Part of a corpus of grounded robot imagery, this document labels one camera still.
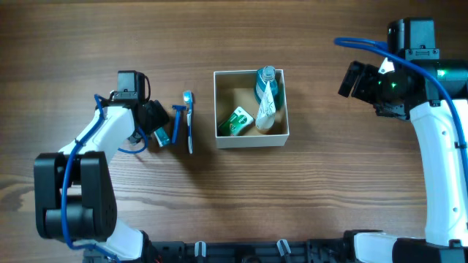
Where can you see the white floral lotion tube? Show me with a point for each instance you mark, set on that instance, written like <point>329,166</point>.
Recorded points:
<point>267,111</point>

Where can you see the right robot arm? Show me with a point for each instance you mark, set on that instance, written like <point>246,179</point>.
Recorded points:
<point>440,124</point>

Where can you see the blue mouthwash bottle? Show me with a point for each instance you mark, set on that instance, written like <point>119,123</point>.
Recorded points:
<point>266,75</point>

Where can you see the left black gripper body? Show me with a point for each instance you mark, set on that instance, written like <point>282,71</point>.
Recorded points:
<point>158,115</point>

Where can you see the blue white toothbrush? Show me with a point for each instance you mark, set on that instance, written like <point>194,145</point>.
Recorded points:
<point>188,100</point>

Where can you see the teal toothpaste tube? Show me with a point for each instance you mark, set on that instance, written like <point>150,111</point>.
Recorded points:
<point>161,137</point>

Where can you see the green white soap box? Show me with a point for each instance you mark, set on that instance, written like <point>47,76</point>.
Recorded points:
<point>236,123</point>

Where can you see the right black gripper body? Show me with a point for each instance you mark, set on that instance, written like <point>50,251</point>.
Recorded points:
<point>351,79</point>

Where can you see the blue disposable razor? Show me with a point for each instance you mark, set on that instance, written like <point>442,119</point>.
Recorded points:
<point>179,109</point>

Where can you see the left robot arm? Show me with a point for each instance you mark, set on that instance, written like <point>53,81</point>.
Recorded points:
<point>74,197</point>

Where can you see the white cardboard box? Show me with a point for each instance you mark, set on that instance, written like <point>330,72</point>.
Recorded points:
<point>234,89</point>

